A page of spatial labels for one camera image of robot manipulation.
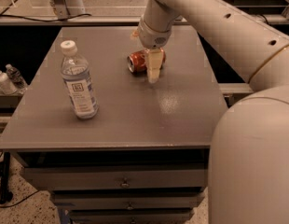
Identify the top grey drawer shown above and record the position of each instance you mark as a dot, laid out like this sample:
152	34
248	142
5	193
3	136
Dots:
116	177

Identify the white bottle on shelf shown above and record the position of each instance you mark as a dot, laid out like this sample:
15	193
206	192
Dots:
6	84

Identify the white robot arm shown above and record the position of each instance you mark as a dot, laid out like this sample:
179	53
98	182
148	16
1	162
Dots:
248	177

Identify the clear plastic water bottle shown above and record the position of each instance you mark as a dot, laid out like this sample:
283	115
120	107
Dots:
77	80

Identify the red coke can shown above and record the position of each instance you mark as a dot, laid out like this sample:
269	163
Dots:
136	61

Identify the small clear bottle on shelf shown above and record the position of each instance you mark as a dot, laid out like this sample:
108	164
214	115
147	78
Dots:
16	77

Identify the black stand leg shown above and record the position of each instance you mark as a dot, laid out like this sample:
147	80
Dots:
5	194

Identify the grey drawer cabinet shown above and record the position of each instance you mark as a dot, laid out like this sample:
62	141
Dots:
169	122

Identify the bottom grey drawer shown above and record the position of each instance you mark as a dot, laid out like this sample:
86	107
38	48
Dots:
138	216

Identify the middle grey drawer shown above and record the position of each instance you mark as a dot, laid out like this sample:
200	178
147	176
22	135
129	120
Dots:
129	201

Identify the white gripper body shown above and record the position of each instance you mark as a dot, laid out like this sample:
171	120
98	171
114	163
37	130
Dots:
154	37

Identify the grey metal bracket left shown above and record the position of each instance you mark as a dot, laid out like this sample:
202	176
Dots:
68	8

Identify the grey drawer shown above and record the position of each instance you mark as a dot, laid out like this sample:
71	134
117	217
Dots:
116	177
138	216
129	201

